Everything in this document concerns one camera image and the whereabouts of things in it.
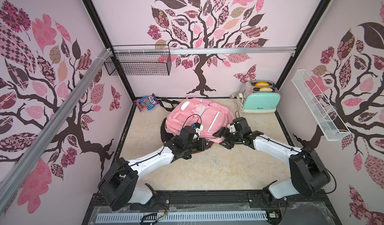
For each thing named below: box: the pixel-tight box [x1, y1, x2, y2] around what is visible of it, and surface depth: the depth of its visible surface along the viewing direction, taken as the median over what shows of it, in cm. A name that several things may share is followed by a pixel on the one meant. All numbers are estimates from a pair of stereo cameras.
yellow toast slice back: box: [255, 81, 270, 87], surface depth 105 cm
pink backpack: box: [164, 95, 235, 143], surface depth 97 cm
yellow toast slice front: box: [259, 87, 273, 92], surface depth 103 cm
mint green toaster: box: [243, 80, 281, 113], surface depth 105 cm
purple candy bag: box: [134, 93, 160, 112], surface depth 116 cm
